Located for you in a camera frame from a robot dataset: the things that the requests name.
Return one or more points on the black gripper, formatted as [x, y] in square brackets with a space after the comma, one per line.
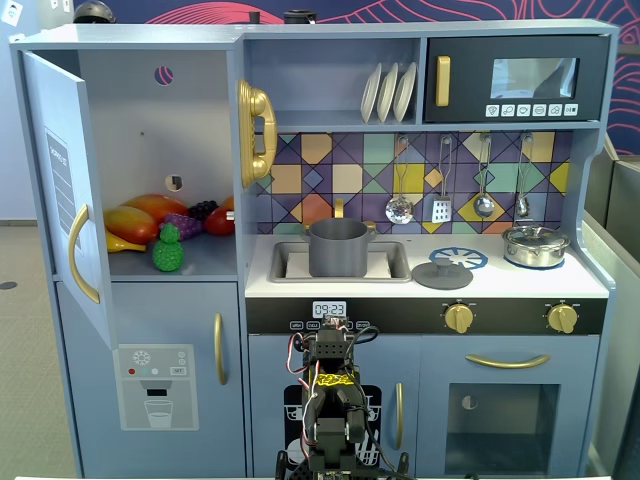
[334, 321]

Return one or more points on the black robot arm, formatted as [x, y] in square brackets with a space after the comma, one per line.
[332, 430]

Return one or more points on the green toy pineapple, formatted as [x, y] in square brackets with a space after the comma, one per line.
[167, 255]

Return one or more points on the gray side cabinet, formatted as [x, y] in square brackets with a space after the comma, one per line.
[620, 300]

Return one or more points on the blue cabinet door with list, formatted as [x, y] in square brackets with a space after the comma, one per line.
[50, 100]

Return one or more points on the blue door with dish print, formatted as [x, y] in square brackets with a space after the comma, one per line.
[265, 360]

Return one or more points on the gray toy pot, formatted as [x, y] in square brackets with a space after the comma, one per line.
[337, 250]

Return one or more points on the gray toy sink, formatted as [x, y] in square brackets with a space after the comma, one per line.
[280, 262]

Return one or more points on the blue oven door with window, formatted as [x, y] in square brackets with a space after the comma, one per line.
[435, 370]

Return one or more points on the gray pot lid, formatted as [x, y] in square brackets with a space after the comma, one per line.
[442, 277]

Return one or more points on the gold stove knob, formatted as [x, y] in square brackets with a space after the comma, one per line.
[459, 317]
[562, 317]

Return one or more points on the gold toy faucet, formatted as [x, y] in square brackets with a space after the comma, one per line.
[339, 207]

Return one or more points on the metal skimmer spoon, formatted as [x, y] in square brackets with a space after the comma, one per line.
[399, 210]

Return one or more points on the red toy tomato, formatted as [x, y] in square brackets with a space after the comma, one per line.
[217, 222]

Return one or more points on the blue door with ice dispenser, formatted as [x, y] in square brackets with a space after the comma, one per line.
[165, 320]

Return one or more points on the metal slotted spatula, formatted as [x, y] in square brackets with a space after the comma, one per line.
[441, 211]

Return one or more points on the orange toy fruit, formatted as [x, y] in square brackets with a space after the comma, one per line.
[229, 202]

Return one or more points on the purple toy grapes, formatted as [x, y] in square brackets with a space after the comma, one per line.
[187, 227]

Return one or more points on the dark toy grapes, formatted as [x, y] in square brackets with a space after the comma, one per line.
[202, 210]

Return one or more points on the metal ladle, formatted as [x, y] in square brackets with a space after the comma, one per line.
[483, 206]

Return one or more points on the orange red toy mango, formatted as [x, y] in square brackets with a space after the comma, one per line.
[160, 205]

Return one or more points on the shiny steel pot with lid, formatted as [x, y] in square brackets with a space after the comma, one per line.
[535, 250]

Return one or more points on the yellow toy banana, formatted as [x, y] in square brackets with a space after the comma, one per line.
[122, 245]

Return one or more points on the yellow red toy mango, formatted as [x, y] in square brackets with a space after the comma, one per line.
[130, 225]

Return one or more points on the metal small spoon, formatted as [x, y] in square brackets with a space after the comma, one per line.
[522, 205]

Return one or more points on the gold toy telephone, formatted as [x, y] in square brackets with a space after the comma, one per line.
[260, 107]

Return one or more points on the gray toy plate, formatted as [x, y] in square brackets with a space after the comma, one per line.
[387, 92]
[370, 95]
[405, 92]

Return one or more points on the black microwave door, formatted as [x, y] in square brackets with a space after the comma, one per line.
[470, 70]

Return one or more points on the black round object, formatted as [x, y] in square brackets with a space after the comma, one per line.
[299, 17]

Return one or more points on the blue toy kitchen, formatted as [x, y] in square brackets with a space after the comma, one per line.
[150, 37]

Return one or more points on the black helmet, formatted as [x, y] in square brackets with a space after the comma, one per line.
[95, 12]

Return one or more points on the small wrist camera board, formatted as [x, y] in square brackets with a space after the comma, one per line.
[334, 321]

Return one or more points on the white wall outlet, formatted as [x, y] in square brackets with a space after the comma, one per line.
[12, 12]

